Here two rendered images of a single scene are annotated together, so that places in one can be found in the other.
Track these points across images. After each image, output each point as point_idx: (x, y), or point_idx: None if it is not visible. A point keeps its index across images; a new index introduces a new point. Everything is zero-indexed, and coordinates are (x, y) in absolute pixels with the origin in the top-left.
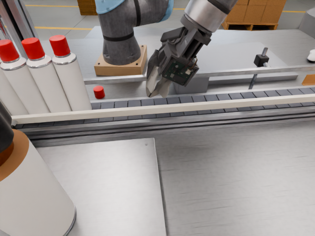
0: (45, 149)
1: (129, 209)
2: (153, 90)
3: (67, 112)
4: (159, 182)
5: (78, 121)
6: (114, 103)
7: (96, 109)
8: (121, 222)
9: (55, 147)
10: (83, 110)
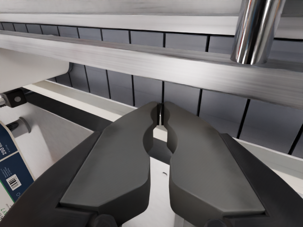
0: (56, 118)
1: (142, 220)
2: (165, 123)
3: (35, 87)
4: (173, 224)
5: (65, 83)
6: (102, 39)
7: (66, 97)
8: (137, 223)
9: (62, 120)
10: (53, 76)
